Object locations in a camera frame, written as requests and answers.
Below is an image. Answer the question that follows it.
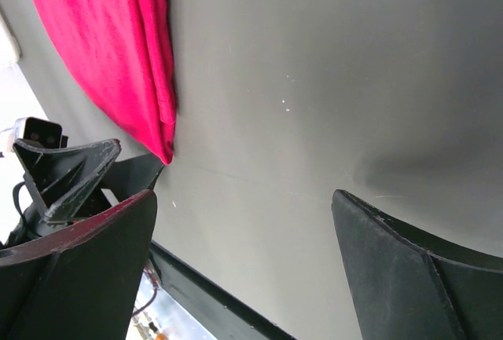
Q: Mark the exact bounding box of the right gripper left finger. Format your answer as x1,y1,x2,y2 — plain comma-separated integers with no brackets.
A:
1,190,157,339

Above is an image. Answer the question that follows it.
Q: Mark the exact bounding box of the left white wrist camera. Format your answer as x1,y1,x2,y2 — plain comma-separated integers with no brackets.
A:
1,117,68,155

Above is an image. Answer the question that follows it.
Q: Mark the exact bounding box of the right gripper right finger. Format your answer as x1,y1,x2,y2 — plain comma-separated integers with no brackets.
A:
332,189,502,339

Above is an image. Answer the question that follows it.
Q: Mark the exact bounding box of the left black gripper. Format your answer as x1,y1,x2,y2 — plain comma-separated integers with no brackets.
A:
2,139,164,246

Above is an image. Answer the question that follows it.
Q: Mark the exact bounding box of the red t shirt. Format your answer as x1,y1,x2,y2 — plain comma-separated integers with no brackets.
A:
32,0,177,163

